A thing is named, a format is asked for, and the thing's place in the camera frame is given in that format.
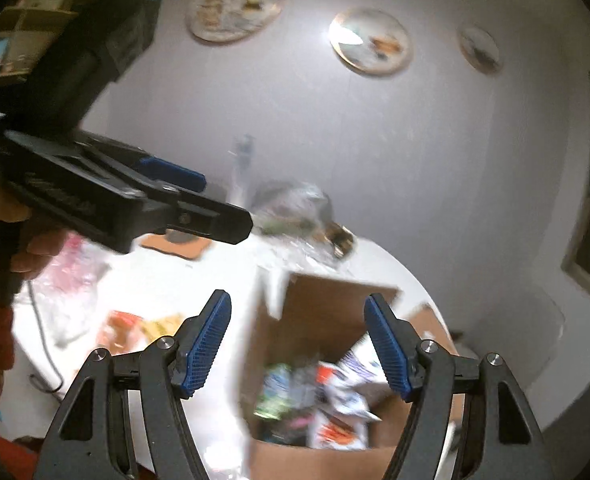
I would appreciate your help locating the clear dotted plastic bag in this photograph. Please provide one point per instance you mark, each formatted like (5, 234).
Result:
(290, 205)

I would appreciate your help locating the small round wall plate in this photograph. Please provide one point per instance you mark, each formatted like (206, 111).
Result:
(480, 50)

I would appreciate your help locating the gold foil package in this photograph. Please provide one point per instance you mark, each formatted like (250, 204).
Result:
(341, 241)

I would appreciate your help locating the pile of snack packets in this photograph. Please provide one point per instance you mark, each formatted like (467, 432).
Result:
(320, 400)

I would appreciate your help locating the crumpled clear plastic wrap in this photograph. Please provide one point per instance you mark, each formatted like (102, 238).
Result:
(300, 252)

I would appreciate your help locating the clear plastic bottle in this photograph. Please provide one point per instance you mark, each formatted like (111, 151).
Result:
(241, 165)

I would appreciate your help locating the pink plastic bag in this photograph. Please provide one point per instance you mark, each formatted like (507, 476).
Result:
(72, 280)

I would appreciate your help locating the orange flower-shaped coaster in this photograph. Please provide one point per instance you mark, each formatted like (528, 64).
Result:
(180, 247)

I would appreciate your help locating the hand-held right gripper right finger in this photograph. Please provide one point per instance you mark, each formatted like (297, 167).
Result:
(390, 347)

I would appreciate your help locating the person's left hand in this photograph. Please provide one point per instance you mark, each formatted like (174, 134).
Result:
(42, 252)

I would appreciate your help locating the orange snack packet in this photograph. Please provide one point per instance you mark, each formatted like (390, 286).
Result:
(120, 330)

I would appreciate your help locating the brown cardboard box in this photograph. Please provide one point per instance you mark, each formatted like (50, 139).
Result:
(325, 310)

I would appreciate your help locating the yellow snack packet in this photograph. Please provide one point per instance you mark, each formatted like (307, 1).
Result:
(162, 327)

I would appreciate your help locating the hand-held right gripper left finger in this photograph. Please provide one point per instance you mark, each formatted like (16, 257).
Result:
(202, 345)

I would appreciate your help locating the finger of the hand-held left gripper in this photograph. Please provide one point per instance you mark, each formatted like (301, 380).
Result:
(210, 220)
(175, 170)

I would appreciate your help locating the large round wall plate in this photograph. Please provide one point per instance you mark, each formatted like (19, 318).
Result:
(235, 4)

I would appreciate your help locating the wooden wall shelf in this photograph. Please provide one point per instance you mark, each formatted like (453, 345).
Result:
(30, 10)

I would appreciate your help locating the medium round wall plate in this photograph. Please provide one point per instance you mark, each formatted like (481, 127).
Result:
(370, 42)

